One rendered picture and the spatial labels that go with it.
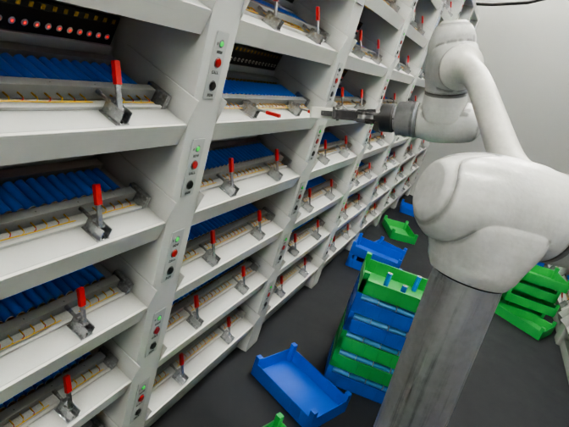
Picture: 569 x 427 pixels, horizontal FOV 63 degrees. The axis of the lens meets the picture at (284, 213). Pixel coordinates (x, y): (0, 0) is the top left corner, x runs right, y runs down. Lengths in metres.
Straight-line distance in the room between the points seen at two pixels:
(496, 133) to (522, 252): 0.37
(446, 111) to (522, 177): 0.57
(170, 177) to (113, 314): 0.30
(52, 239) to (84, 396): 0.42
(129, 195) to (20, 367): 0.34
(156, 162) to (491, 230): 0.62
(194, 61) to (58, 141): 0.31
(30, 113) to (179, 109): 0.29
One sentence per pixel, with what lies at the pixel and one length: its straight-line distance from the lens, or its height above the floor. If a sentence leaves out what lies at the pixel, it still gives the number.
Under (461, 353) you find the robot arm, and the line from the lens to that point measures 0.73.
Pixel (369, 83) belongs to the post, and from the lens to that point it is 2.20.
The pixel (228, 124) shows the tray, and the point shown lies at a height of 0.93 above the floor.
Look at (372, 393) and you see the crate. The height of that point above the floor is 0.03.
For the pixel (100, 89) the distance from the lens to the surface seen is 0.81.
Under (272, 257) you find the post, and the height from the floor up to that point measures 0.41.
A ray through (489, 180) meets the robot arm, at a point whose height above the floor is 1.04.
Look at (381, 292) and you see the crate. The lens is 1.68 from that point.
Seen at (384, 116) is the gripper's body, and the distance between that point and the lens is 1.26.
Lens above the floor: 1.12
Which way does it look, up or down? 20 degrees down
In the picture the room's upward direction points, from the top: 17 degrees clockwise
